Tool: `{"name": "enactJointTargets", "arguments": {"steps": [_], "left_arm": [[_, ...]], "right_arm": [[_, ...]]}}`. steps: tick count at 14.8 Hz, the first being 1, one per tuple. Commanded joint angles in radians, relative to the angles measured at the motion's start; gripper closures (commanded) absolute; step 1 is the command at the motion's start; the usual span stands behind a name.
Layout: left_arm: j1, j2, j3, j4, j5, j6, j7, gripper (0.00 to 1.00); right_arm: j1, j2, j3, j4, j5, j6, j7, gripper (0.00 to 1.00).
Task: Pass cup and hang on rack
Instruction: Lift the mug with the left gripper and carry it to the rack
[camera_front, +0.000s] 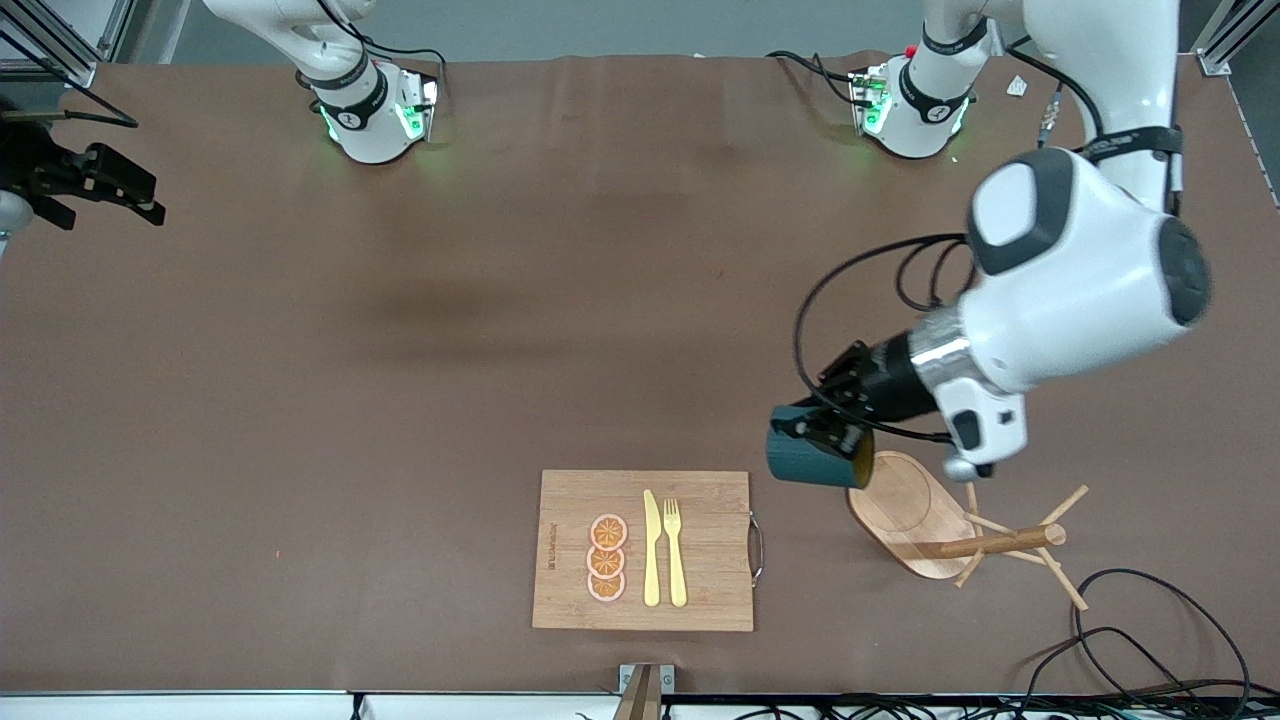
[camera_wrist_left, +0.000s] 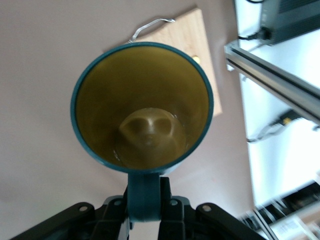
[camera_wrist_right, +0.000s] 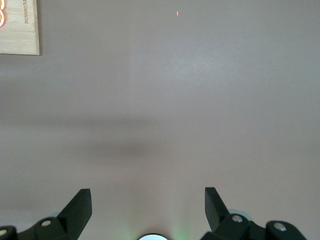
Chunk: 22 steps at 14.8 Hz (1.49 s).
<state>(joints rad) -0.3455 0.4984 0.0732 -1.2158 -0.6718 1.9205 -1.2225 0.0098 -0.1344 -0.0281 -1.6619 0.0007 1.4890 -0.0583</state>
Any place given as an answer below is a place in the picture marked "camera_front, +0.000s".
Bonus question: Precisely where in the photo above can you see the teal ribbed cup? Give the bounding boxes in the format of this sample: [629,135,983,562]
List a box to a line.
[766,404,877,490]

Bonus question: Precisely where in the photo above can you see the bamboo mug rack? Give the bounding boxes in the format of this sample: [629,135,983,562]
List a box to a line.
[846,450,1091,613]

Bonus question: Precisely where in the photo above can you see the yellow plastic fork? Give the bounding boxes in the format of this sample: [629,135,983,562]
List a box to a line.
[663,498,689,608]

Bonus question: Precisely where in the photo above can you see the yellow plastic knife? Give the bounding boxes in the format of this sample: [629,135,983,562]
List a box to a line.
[642,489,663,608]

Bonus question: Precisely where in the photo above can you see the brown wooden bar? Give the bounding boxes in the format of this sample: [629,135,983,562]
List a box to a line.
[612,665,663,720]

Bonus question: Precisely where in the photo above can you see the brown table cover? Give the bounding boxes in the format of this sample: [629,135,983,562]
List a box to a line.
[0,50,1280,696]

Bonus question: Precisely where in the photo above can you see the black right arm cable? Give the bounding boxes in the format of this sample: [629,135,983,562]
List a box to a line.
[0,28,141,131]

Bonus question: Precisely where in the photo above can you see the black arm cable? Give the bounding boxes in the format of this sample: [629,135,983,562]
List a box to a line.
[0,28,141,131]
[793,35,1106,443]

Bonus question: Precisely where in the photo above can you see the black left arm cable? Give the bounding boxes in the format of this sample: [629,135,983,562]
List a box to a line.
[793,35,1106,443]

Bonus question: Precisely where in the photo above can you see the aluminium frame profile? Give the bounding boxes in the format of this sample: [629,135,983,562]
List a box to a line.
[1190,0,1280,77]
[0,0,138,89]

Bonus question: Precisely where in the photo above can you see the bamboo cutting board, metal handle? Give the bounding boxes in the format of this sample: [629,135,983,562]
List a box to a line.
[531,469,767,633]

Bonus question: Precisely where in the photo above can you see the small metal bracket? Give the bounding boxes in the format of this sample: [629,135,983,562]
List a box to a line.
[618,663,677,696]

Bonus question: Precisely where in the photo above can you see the black braided cable loop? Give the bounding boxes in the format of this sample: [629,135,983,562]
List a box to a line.
[1072,567,1253,720]

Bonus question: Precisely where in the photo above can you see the black right base cable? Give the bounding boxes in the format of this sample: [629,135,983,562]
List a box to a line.
[315,0,448,101]

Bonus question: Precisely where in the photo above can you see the black base cable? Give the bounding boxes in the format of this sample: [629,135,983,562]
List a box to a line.
[315,0,448,101]
[765,50,863,106]

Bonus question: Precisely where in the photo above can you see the thin black table cable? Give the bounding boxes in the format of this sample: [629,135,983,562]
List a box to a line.
[1018,626,1251,720]

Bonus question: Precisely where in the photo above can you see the black left base cable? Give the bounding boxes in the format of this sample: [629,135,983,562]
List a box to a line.
[765,50,863,106]

